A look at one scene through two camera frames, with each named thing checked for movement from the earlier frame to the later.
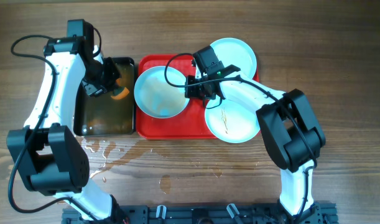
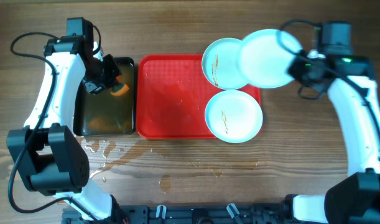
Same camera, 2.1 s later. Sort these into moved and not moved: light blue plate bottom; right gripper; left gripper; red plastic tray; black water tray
Moved: right gripper
Not moved: red plastic tray; light blue plate bottom; black water tray; left gripper
